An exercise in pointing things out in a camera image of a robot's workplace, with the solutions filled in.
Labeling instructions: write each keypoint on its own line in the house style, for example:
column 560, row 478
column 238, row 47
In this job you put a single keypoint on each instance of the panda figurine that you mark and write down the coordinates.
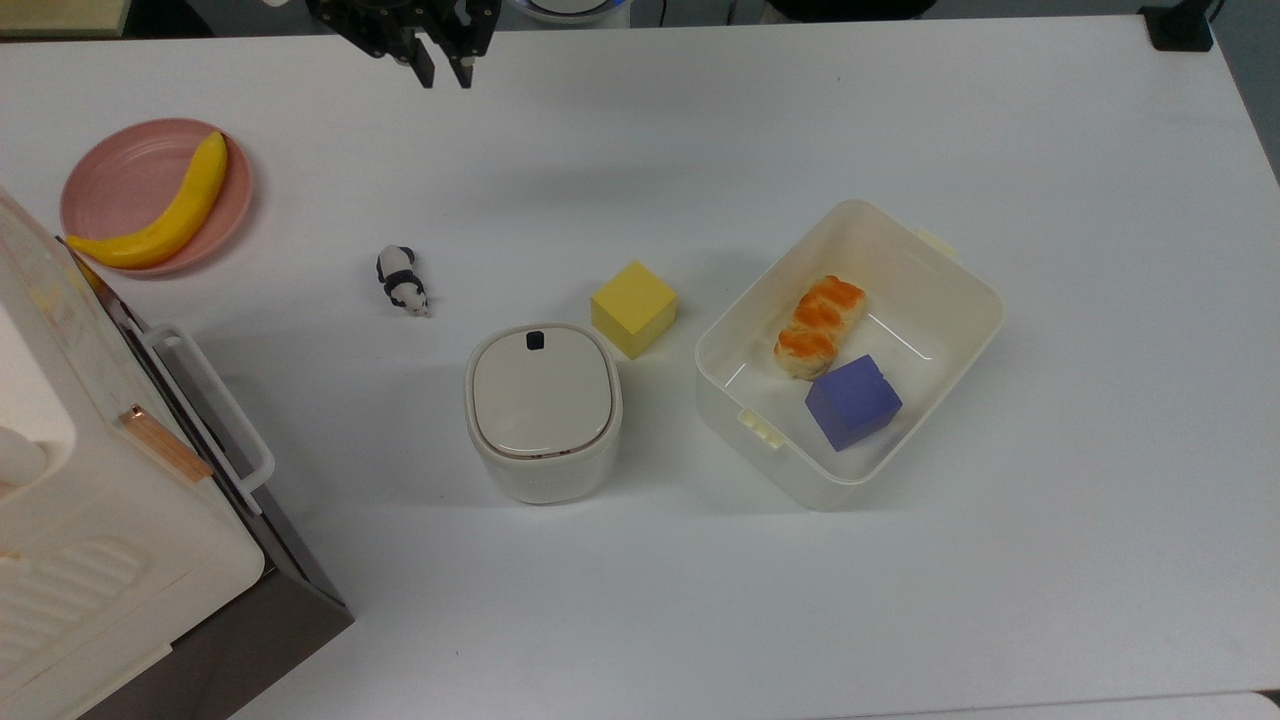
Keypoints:
column 402, row 280

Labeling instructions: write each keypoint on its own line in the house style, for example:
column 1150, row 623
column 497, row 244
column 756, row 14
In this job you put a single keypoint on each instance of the black pole with base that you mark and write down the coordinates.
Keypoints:
column 1178, row 28

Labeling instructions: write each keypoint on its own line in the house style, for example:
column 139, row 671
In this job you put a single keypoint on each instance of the purple cube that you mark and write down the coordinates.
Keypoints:
column 852, row 402

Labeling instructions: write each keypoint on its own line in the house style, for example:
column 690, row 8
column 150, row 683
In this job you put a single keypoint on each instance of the yellow cube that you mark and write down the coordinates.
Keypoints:
column 632, row 305

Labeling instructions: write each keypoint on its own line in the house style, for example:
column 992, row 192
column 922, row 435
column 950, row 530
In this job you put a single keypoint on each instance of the pink plate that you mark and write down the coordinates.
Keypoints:
column 120, row 185

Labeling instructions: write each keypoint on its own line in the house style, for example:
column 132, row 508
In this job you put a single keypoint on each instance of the white plastic container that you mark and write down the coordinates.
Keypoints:
column 930, row 310

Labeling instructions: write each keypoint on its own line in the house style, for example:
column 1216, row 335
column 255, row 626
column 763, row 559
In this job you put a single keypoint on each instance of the orange glazed bread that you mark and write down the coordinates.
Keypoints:
column 818, row 325

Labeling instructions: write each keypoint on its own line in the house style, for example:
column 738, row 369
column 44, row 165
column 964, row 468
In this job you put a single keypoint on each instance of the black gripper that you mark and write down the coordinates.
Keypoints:
column 400, row 15

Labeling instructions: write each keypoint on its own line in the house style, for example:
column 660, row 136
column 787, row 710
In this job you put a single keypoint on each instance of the beige wooden board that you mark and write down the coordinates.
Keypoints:
column 60, row 15

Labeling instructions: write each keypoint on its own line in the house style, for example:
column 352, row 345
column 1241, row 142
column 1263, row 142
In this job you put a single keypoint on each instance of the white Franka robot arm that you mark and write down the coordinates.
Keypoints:
column 575, row 8

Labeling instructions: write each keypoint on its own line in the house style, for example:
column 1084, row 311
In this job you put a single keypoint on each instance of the cream wooden cabinet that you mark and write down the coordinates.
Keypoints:
column 90, row 500

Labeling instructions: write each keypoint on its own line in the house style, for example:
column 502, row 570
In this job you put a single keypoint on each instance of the white lidded trash bin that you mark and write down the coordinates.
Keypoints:
column 542, row 405

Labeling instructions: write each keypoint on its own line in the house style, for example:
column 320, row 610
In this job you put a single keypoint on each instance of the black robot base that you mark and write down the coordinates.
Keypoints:
column 850, row 8

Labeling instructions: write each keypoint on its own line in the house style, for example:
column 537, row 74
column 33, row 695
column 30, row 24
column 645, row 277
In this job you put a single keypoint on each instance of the yellow banana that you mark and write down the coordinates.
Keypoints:
column 180, row 212

